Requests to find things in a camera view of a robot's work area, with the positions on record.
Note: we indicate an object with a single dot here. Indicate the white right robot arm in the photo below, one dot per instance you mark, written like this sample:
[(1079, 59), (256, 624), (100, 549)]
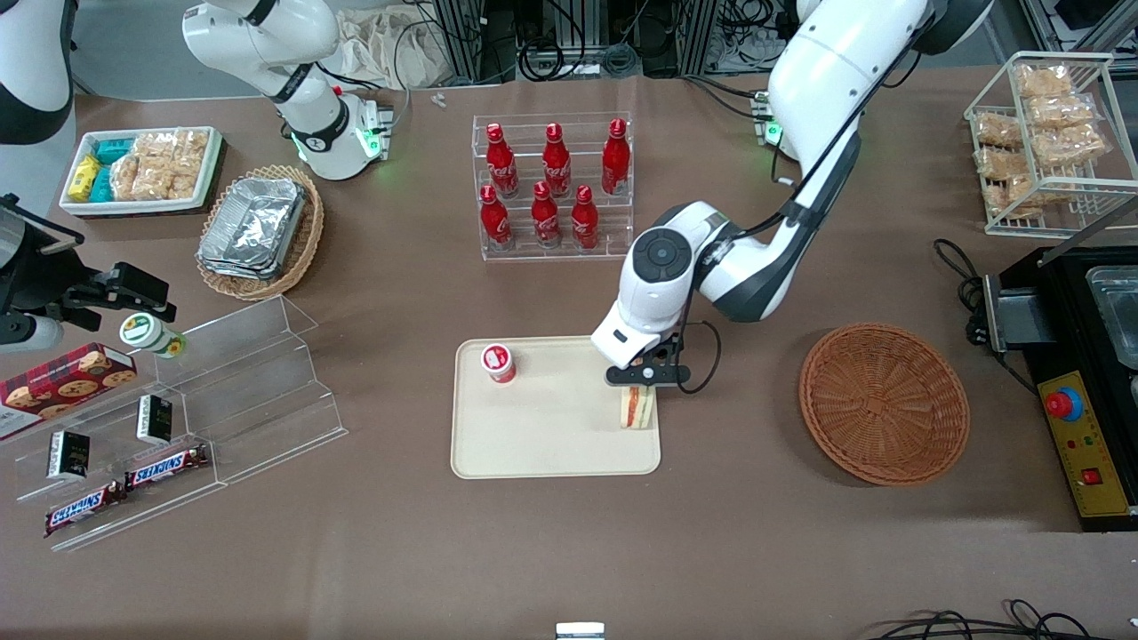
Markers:
[(293, 53)]

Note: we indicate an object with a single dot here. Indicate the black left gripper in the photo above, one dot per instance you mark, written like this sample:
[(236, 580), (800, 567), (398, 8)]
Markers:
[(661, 354)]

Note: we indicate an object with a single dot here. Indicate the clear acrylic bottle rack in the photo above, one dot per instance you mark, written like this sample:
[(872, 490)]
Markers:
[(551, 253)]

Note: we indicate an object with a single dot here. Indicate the red and white cup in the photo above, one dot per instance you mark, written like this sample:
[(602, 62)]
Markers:
[(499, 363)]

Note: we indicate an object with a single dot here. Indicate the steel pan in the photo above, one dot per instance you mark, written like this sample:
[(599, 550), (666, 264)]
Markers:
[(1116, 311)]

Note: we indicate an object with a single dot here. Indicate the yellow control panel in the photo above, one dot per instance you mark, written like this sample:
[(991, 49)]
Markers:
[(1089, 444)]

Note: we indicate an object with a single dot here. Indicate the small black box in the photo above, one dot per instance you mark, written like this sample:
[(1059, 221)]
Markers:
[(68, 455), (155, 420)]

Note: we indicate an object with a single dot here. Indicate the white cloth bag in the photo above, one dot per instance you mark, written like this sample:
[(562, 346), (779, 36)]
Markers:
[(382, 44)]

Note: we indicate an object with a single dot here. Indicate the stacked aluminium foil trays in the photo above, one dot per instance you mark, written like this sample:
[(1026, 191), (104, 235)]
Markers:
[(253, 227)]

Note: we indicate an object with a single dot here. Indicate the cream plastic tray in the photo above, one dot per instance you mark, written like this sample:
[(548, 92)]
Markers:
[(551, 436)]

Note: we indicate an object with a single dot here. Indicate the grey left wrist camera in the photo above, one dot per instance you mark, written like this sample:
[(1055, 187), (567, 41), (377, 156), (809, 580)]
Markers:
[(613, 347)]

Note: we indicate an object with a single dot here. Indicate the red cola bottle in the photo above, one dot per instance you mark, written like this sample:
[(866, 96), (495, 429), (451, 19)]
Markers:
[(584, 222), (556, 162), (501, 164), (496, 220), (545, 220), (615, 160)]

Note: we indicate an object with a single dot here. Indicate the teal snack pack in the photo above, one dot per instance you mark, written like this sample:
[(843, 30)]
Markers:
[(114, 149), (101, 185)]

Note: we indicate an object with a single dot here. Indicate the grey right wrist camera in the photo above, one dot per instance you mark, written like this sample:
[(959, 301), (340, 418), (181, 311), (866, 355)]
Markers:
[(31, 333)]

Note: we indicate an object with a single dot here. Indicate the black cooking appliance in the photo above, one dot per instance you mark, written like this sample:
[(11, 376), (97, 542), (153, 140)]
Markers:
[(1067, 320)]

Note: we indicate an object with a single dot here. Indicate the red tartan cookie box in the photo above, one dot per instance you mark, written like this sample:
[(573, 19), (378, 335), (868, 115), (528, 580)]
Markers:
[(62, 382)]

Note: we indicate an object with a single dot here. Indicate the triangle sandwich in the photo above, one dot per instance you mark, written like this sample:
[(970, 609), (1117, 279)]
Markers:
[(637, 407)]

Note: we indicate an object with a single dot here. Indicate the black flat tray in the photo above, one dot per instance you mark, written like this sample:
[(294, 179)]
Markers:
[(142, 212)]

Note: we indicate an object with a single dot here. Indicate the yellow snack pack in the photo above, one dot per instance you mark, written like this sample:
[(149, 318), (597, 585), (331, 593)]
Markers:
[(84, 178)]

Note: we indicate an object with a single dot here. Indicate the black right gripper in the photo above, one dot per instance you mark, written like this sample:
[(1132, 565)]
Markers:
[(55, 283)]

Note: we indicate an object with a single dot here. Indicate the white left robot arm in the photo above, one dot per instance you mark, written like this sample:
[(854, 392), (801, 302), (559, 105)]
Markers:
[(818, 71)]

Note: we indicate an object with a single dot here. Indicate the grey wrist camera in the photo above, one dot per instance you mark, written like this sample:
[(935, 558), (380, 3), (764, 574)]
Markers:
[(613, 347), (31, 333)]

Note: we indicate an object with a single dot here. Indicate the small silver box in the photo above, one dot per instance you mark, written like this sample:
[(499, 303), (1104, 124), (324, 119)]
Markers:
[(580, 631)]

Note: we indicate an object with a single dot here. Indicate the clear acrylic stepped shelf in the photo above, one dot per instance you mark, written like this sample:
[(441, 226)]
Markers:
[(258, 382)]

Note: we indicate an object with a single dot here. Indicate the aluminium frame rack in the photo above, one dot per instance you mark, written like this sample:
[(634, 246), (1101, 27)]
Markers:
[(578, 27)]

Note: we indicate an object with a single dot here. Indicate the white cup with green lid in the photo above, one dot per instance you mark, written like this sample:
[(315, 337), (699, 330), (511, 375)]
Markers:
[(151, 334)]

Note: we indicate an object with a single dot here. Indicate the red emergency stop button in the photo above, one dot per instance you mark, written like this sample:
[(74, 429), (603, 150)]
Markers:
[(1061, 404)]

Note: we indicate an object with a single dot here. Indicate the oval wicker basket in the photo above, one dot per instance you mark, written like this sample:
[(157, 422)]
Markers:
[(307, 240)]

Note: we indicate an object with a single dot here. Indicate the wrapped brown snack pack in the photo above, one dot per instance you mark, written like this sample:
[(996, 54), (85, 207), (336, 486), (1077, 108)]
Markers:
[(1000, 163), (1071, 144), (997, 129), (188, 160), (1045, 80), (142, 173), (1062, 111), (1009, 197)]

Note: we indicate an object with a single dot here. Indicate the snickers bar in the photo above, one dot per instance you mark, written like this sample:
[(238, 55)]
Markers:
[(167, 468), (84, 508)]

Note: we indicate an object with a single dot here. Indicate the white rectangular bin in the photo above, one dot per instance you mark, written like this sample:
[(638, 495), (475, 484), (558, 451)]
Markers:
[(213, 164)]

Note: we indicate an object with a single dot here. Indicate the round brown wicker basket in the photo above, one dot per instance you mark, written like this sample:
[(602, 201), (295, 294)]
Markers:
[(889, 418)]

